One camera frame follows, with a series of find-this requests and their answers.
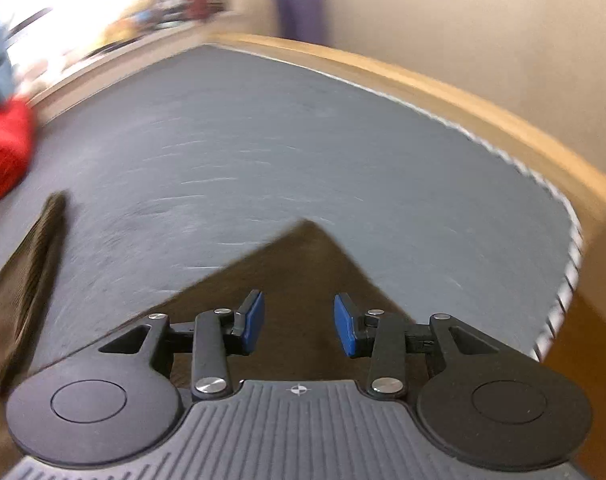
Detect wooden bed frame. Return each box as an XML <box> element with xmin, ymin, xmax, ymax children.
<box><xmin>208</xmin><ymin>32</ymin><xmax>606</xmax><ymax>222</ymax></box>

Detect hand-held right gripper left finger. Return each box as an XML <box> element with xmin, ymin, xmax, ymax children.
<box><xmin>99</xmin><ymin>289</ymin><xmax>266</xmax><ymax>402</ymax></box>

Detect purple block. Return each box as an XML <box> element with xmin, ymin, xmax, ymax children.
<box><xmin>272</xmin><ymin>0</ymin><xmax>330</xmax><ymax>44</ymax></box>

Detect grey quilted mattress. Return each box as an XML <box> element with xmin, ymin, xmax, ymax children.
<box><xmin>0</xmin><ymin>42</ymin><xmax>584</xmax><ymax>376</ymax></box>

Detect brown corduroy pants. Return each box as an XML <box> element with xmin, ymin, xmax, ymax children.
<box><xmin>0</xmin><ymin>192</ymin><xmax>432</xmax><ymax>480</ymax></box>

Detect red blanket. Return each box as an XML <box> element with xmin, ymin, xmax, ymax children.
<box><xmin>0</xmin><ymin>97</ymin><xmax>36</xmax><ymax>212</ymax></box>

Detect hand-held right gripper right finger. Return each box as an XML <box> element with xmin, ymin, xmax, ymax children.
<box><xmin>334</xmin><ymin>293</ymin><xmax>506</xmax><ymax>403</ymax></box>

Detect pile of stuffed toys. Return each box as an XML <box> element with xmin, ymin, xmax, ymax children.
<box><xmin>97</xmin><ymin>0</ymin><xmax>180</xmax><ymax>42</ymax></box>

